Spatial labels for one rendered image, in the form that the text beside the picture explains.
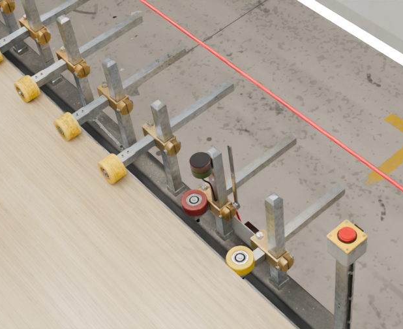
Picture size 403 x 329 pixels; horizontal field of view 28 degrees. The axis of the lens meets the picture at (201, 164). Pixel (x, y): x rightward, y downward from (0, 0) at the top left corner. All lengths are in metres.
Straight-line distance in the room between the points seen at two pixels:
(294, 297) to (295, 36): 2.06
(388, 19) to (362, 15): 0.03
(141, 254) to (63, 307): 0.27
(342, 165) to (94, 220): 1.52
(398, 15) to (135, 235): 1.75
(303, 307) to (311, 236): 1.01
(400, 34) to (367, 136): 3.04
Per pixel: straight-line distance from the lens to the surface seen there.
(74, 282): 2.38
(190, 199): 2.47
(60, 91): 3.18
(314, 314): 2.47
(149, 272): 2.35
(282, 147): 2.63
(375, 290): 3.33
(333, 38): 4.27
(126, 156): 2.54
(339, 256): 2.00
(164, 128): 2.50
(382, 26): 0.78
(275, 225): 2.24
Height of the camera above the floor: 2.86
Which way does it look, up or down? 50 degrees down
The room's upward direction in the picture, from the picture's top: 10 degrees counter-clockwise
